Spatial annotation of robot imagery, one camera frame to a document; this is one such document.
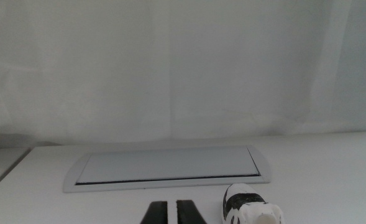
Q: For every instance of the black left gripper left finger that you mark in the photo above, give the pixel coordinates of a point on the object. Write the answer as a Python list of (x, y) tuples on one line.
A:
[(156, 214)]

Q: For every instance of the white and black toy shoe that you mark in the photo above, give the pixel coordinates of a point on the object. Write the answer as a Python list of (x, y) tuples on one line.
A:
[(248, 210)]

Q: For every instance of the white backdrop curtain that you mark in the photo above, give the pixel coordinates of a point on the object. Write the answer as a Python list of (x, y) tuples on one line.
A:
[(182, 62)]

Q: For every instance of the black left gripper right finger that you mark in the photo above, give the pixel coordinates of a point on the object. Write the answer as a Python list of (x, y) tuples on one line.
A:
[(189, 214)]

